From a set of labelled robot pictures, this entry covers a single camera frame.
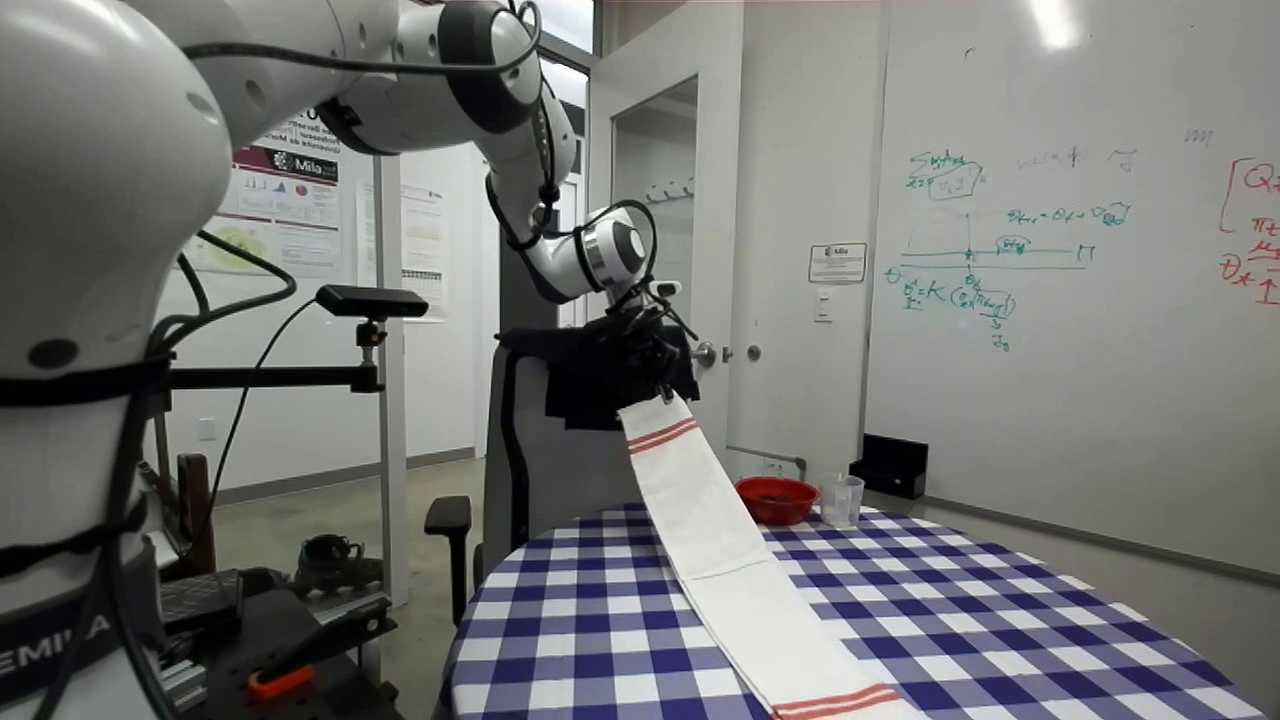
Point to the small door sign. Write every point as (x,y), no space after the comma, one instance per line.
(839,262)

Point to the grey vertical pole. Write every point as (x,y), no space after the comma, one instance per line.
(391,465)

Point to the white paper notice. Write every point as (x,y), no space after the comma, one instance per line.
(424,235)

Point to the grey mesh office chair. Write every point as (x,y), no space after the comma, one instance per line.
(586,465)

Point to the white towel with red stripes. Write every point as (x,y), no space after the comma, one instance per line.
(726,561)

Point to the black jacket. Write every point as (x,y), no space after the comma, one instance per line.
(561,372)

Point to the red bowl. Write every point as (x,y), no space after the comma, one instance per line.
(778,502)

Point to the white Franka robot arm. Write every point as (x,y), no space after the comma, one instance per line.
(94,203)

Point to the clear plastic cup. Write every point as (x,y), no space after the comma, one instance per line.
(840,502)

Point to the brown wooden post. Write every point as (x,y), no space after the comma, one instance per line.
(195,513)

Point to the blue white checkered tablecloth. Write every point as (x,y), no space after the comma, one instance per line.
(1001,624)

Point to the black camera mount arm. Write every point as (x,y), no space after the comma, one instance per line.
(266,379)

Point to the wall whiteboard with writing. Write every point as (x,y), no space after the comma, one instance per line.
(1092,400)

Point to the black stereo camera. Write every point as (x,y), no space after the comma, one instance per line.
(370,301)

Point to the wall poster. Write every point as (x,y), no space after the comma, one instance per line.
(295,203)

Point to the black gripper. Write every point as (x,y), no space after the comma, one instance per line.
(641,342)

